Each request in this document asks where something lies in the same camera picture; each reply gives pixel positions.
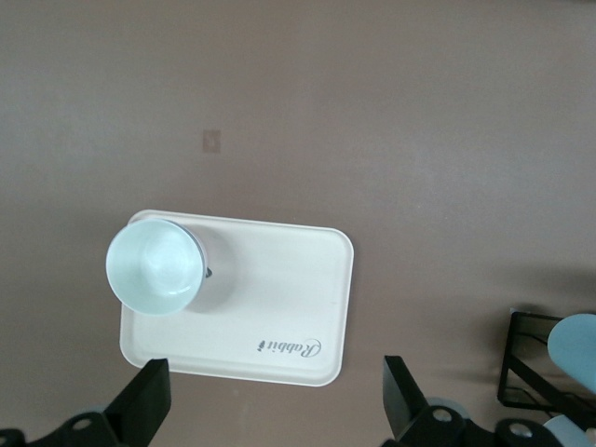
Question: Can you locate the white ceramic bowl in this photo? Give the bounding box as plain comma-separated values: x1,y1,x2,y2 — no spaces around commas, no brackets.
104,218,211,316

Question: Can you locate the black wire cup rack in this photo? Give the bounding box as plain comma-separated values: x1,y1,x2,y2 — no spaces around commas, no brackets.
496,305,596,420

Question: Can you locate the beige plastic tray Rabbit print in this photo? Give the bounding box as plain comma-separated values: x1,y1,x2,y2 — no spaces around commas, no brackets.
118,209,356,388

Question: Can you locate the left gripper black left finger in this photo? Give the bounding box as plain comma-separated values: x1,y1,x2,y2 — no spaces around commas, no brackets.
0,358,172,447

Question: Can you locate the light blue plastic cup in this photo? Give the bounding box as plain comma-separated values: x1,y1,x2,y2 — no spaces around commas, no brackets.
548,313,596,388

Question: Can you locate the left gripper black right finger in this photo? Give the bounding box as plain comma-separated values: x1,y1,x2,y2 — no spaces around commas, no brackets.
381,356,562,447

